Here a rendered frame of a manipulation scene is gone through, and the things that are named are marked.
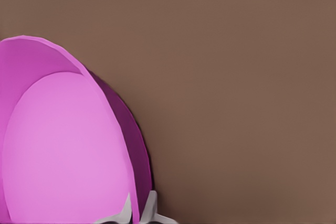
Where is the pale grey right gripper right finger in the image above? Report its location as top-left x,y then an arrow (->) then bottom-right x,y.
140,190 -> 176,224

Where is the pink plate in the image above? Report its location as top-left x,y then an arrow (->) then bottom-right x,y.
0,35 -> 153,224

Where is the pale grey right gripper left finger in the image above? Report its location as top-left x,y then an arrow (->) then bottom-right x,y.
94,191 -> 133,224

